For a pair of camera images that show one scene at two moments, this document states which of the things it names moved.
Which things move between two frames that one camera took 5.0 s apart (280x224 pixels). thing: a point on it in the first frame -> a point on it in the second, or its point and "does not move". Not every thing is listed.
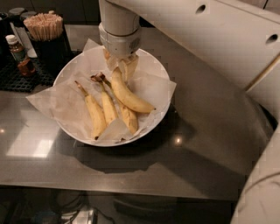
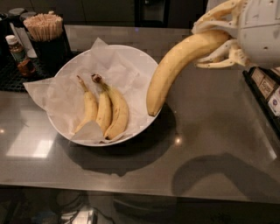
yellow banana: (126, 96) -> (169, 64)
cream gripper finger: (129, 65) -> (236, 56)
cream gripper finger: (112, 61) -> (225, 17)
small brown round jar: (26, 66) does not move
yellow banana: (130, 118) -> (121, 122)
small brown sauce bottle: (17, 50) does not move
